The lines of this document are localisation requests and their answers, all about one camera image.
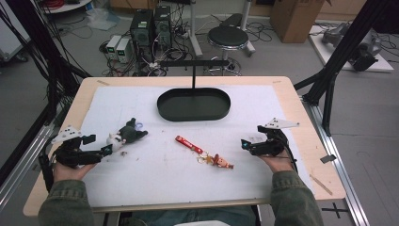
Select black and white plush keychain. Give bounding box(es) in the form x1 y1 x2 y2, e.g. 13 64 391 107
105 117 150 153

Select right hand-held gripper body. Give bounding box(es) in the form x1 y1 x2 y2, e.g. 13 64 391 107
249 117 300 157

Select black metal frame strut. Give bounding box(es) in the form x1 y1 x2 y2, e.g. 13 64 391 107
293 0 391 137
5 0 92 126

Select aluminium rail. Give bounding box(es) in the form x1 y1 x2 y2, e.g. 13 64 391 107
0 124 56 213
300 95 372 226

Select person's left hand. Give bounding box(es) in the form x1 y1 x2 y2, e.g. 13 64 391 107
53 162 98 184

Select white desk leg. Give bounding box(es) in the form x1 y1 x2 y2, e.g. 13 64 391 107
240 0 257 58
187 0 204 58

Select cardboard box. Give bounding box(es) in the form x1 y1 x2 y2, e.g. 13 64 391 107
269 0 333 44

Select white power supply unit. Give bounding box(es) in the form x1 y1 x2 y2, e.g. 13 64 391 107
116 38 132 64
105 34 122 60

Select black round stool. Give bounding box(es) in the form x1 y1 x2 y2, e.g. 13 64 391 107
206 24 251 77

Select clear plastic bag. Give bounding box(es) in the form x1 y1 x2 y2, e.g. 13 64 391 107
85 7 121 32

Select white cabinet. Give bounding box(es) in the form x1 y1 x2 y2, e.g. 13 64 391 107
0 0 32 62

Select grey device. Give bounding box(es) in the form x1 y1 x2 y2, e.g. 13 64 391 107
321 22 351 49

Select person's legs in jeans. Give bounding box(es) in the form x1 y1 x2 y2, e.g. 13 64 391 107
119 204 262 226

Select white round table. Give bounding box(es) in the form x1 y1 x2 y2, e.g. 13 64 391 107
40 0 92 15

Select black computer tower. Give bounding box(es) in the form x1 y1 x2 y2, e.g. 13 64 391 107
152 5 172 49
129 8 155 62

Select black tray hanger stand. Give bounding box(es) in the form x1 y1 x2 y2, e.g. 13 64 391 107
156 59 232 122

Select person's right hand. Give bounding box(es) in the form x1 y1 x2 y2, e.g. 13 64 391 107
259 152 295 174

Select tangle of floor cables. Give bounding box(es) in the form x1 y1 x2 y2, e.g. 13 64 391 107
99 12 274 78

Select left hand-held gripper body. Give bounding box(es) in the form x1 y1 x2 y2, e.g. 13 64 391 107
51 125 104 170

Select white floor board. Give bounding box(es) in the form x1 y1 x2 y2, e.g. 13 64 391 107
308 24 395 73

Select black device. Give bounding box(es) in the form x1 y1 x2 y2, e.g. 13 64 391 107
348 37 383 73

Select grey tape piece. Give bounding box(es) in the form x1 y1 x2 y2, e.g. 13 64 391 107
319 153 337 165

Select thin wooden stick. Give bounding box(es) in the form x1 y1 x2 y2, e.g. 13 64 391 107
308 173 334 197

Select red strap figure keychain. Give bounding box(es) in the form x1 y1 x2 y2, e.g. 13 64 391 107
174 135 235 170

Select white table mat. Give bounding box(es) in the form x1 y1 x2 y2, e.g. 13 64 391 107
79 84 315 209

